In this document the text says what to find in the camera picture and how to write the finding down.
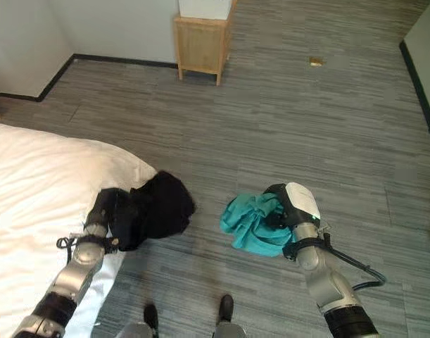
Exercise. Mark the white box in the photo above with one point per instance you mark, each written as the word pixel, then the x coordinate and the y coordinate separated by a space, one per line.
pixel 204 8

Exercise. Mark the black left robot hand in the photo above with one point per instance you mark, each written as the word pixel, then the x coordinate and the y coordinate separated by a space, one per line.
pixel 107 206

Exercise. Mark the small tan floor scrap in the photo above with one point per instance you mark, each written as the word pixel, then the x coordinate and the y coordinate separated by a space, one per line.
pixel 316 62

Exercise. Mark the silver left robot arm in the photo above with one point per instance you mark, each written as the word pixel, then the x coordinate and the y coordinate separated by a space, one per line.
pixel 68 278

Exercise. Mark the white bed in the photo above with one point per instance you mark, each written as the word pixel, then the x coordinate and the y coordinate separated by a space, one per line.
pixel 38 211

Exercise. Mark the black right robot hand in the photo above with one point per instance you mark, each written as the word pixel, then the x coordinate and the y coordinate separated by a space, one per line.
pixel 299 200

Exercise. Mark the teal garment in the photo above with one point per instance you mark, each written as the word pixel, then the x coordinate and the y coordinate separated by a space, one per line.
pixel 251 225

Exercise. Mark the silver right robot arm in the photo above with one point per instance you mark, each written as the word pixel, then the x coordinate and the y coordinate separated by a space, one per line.
pixel 327 278

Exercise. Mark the black garment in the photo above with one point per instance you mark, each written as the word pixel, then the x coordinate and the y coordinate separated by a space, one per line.
pixel 158 211

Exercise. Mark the wooden nightstand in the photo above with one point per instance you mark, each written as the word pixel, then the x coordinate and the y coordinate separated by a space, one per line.
pixel 202 42

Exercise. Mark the silver left robot leg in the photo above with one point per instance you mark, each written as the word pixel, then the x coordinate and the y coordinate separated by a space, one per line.
pixel 140 322

